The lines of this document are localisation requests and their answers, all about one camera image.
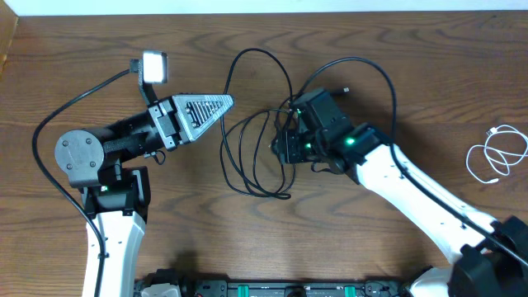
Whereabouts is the white cable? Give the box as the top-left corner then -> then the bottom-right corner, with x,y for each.
464,124 -> 528,185

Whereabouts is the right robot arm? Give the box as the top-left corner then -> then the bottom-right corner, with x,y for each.
271,89 -> 527,296

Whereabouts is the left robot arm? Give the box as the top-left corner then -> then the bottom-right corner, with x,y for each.
54,82 -> 234,296

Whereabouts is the left camera cable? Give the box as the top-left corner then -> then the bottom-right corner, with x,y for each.
31,58 -> 144,297

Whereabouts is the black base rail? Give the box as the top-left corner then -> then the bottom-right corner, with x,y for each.
134,267 -> 434,297

